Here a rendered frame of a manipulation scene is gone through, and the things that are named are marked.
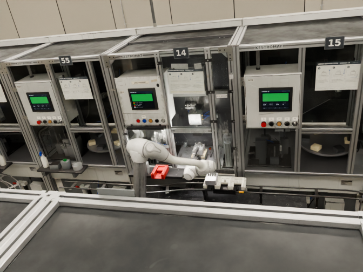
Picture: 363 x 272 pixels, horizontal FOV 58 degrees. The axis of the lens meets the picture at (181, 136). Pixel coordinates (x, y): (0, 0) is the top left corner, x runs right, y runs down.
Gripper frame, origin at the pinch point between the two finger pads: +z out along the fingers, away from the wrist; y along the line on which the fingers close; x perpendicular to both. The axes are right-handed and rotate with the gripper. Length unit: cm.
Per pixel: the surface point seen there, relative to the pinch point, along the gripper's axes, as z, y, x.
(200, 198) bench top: -29.3, -33.2, -5.3
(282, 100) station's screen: -16, 59, -77
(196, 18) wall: 346, 66, 67
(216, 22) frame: 67, 105, -17
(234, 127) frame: -13, 34, -39
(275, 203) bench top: -30, -33, -72
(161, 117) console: -13, 44, 25
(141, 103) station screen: -15, 58, 41
